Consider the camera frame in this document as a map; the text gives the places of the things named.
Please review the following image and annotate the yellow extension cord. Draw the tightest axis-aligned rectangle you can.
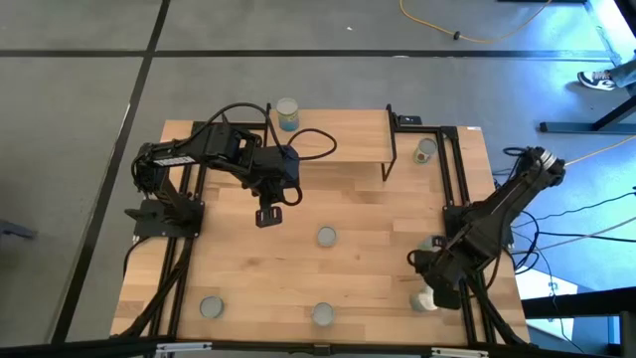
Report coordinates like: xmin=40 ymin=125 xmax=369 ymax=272
xmin=563 ymin=134 xmax=636 ymax=168

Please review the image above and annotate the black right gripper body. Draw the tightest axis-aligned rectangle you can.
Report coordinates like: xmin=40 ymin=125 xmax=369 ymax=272
xmin=407 ymin=236 xmax=471 ymax=299

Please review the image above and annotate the yellow floor cable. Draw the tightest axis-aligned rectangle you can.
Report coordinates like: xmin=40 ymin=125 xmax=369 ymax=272
xmin=398 ymin=0 xmax=553 ymax=45

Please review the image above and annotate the silver frame bracket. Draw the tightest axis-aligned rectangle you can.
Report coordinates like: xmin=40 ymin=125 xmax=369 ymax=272
xmin=154 ymin=341 xmax=214 ymax=355
xmin=430 ymin=346 xmax=491 ymax=358

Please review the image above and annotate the black floor cable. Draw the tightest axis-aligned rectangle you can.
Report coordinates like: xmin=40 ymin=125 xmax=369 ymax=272
xmin=511 ymin=229 xmax=636 ymax=245

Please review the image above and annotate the black table beam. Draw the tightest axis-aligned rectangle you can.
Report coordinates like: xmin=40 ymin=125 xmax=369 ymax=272
xmin=521 ymin=285 xmax=636 ymax=320

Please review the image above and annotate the black desk stand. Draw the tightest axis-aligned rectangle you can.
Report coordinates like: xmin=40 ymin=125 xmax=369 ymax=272
xmin=539 ymin=93 xmax=636 ymax=135

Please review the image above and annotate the person's shoe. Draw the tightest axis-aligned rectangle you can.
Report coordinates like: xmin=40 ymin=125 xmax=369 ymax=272
xmin=576 ymin=69 xmax=617 ymax=92

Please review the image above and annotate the wooden shelf with black legs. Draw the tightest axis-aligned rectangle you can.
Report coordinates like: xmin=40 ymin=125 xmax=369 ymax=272
xmin=261 ymin=102 xmax=398 ymax=183

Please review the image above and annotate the person's leg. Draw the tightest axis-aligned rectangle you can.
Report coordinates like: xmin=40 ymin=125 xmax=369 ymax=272
xmin=608 ymin=59 xmax=636 ymax=90

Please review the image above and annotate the orange yellow can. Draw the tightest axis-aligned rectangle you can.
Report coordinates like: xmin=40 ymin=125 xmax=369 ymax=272
xmin=316 ymin=226 xmax=339 ymax=249

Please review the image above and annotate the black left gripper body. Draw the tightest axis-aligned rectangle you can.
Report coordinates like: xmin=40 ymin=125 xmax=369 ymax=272
xmin=242 ymin=143 xmax=303 ymax=208

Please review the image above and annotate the pale green fruit can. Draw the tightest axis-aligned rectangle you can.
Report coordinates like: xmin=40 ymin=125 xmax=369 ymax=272
xmin=412 ymin=137 xmax=439 ymax=165

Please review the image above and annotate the black aluminium table frame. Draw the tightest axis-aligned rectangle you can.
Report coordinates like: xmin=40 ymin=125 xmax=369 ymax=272
xmin=0 ymin=118 xmax=636 ymax=358

